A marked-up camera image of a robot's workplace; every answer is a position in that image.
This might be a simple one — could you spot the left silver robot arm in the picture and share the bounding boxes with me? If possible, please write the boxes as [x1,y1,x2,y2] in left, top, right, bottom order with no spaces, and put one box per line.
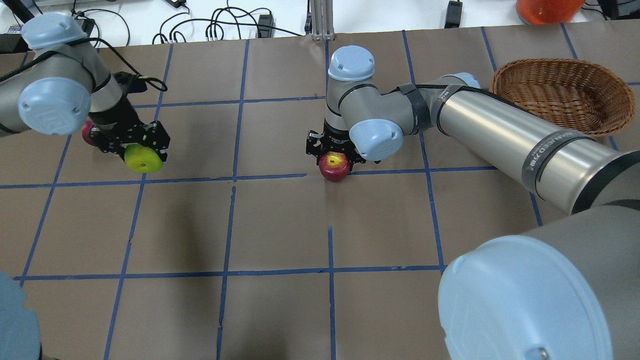
[0,13,170,173]

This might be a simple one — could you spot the aluminium frame post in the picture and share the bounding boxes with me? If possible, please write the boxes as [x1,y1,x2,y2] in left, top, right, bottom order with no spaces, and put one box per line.
[308,0,335,41]

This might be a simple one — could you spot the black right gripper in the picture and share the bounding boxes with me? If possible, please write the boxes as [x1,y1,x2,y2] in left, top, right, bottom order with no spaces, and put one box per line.
[306,127,367,168]

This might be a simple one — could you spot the black power adapter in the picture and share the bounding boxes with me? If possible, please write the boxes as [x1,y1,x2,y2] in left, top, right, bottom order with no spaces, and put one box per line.
[443,0,463,29]

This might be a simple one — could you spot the orange bucket with lid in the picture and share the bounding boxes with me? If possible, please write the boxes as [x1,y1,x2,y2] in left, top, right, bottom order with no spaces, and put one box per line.
[515,0,585,25]

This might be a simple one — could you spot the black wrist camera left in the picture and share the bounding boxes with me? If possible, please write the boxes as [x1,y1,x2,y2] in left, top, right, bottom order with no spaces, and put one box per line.
[113,71,147,96]

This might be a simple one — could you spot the woven wicker basket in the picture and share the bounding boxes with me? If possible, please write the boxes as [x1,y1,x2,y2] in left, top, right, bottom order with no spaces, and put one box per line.
[489,58,636,138]

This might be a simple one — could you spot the green apple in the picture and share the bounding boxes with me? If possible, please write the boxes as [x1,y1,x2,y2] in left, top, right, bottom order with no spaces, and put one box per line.
[123,143,163,174]

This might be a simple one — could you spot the dark red apple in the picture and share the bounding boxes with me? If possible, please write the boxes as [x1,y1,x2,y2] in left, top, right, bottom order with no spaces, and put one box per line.
[80,120,97,147]

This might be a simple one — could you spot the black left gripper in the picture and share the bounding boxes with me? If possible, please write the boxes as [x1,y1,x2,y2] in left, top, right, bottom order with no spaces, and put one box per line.
[89,97,170,163]

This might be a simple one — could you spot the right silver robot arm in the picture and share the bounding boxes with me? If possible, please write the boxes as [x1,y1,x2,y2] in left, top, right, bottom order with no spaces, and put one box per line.
[306,45,640,360]

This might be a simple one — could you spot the red yellow apple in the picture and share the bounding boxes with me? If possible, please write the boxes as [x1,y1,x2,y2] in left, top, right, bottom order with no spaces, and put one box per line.
[318,152,351,183]

